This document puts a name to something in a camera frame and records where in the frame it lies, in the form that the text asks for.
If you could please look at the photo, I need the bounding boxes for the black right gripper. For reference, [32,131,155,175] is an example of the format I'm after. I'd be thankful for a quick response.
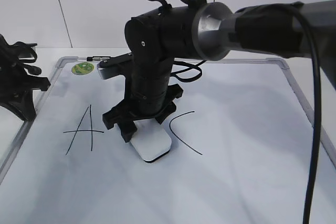
[102,76,184,143]

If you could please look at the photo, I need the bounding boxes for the white whiteboard eraser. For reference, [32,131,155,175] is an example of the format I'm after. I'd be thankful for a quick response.
[130,119,172,163]

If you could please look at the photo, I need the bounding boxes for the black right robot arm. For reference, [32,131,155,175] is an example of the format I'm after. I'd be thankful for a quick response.
[99,0,335,142]

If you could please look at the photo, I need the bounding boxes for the black whiteboard marker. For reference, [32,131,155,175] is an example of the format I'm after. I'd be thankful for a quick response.
[86,56,111,61]

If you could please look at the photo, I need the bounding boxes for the green round magnet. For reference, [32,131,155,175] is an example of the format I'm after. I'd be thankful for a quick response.
[71,62,95,76]

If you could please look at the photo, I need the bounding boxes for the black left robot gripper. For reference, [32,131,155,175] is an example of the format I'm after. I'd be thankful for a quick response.
[1,36,50,121]

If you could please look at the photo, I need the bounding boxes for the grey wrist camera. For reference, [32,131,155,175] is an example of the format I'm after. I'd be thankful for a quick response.
[97,53,132,80]

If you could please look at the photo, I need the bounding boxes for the whiteboard with aluminium frame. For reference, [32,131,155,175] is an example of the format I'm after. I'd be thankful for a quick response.
[0,56,336,224]

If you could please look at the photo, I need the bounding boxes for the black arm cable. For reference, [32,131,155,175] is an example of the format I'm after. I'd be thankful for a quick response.
[140,0,323,224]

